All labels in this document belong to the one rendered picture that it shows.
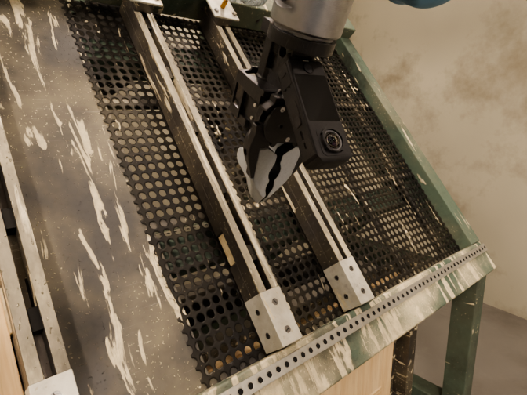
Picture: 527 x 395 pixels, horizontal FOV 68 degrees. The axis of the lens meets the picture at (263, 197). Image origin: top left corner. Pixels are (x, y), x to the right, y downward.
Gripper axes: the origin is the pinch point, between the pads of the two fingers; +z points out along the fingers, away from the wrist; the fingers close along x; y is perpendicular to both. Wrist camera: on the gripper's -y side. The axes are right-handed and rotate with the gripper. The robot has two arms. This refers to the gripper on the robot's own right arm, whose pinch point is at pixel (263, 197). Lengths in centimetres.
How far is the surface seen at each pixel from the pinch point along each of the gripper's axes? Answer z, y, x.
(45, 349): 36.9, 11.3, 25.1
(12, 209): 24.0, 32.6, 26.9
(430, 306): 53, -1, -77
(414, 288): 50, 4, -73
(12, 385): 39, 8, 30
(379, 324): 50, -1, -52
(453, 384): 107, -15, -121
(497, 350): 143, -9, -209
